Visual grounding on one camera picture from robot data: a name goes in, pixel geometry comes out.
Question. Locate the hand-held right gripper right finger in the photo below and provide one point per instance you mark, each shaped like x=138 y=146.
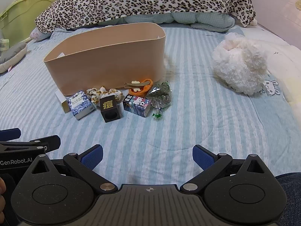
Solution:
x=202 y=157

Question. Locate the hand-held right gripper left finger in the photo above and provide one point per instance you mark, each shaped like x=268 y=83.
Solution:
x=93 y=158

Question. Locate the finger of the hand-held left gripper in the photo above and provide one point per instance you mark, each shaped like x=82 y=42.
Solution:
x=50 y=142
x=9 y=134

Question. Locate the plain white box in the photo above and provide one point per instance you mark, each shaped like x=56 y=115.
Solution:
x=61 y=101

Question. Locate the blue and white patterned box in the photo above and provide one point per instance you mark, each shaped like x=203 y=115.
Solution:
x=80 y=106

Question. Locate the black box with gold print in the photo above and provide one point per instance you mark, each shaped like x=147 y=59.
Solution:
x=109 y=108

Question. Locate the green and white candy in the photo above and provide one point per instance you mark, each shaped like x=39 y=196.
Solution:
x=157 y=114

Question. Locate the floral fabric scrunchie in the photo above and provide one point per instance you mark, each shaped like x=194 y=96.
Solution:
x=94 y=95

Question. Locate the cartoon print box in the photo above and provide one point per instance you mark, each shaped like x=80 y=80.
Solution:
x=136 y=104

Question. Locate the clear bag of dried herbs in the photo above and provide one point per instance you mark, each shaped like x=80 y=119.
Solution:
x=158 y=96

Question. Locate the orange fabric hair accessory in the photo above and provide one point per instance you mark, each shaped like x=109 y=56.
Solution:
x=146 y=88

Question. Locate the beige plastic storage basket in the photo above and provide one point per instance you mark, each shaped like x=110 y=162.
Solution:
x=105 y=63

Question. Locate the person's left hand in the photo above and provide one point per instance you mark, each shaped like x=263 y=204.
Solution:
x=1 y=193

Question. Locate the blue striped bed sheet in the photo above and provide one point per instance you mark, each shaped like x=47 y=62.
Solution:
x=164 y=127

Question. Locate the grey plush toy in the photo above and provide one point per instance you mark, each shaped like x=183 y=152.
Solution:
x=11 y=54

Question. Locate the clear plastic bag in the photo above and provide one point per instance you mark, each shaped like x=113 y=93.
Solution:
x=3 y=43

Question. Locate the person's denim leg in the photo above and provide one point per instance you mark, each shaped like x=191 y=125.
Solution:
x=290 y=193

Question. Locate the white fluffy plush toy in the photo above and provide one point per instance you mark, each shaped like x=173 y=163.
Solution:
x=237 y=63

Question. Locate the pink pillow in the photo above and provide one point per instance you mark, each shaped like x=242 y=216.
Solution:
x=38 y=35

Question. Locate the green plastic cabinet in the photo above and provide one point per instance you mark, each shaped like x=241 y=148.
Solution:
x=28 y=14

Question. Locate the white bed sheet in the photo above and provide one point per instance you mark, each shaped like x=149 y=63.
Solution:
x=282 y=51

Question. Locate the light green quilt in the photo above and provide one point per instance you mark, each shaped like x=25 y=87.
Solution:
x=199 y=21

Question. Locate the leopard print blanket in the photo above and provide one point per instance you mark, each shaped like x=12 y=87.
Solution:
x=141 y=2

